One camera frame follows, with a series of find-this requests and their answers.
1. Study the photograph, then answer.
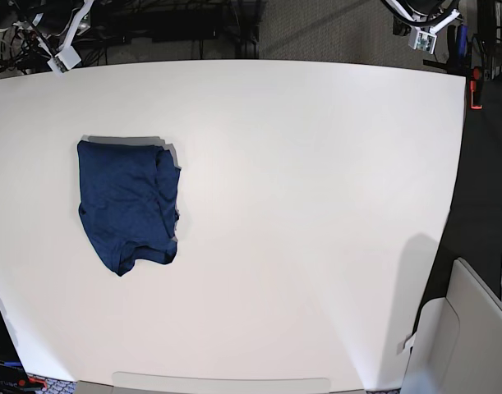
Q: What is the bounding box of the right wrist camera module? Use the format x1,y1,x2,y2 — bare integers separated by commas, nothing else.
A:
47,46,81,76

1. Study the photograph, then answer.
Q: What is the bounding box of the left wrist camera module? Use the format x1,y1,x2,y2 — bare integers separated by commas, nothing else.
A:
408,27,437,54

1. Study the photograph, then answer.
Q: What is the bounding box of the white plastic bin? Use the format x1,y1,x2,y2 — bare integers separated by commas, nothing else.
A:
401,259,502,394

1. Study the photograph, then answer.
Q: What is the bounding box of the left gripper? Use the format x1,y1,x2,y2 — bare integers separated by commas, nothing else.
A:
381,0,460,33

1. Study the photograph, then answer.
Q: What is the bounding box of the black box with red label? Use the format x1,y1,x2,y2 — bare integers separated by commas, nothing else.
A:
0,312,26,393

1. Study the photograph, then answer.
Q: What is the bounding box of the blue long-sleeve shirt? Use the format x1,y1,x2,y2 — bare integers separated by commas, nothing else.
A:
77,140,180,277

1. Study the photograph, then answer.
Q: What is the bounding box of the red clamp on table edge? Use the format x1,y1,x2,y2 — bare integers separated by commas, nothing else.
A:
470,66,484,110

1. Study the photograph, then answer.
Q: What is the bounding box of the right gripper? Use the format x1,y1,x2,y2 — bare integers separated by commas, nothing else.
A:
12,1,94,53

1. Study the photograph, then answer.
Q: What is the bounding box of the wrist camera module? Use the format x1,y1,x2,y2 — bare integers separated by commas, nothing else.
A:
408,27,437,54
47,46,81,76

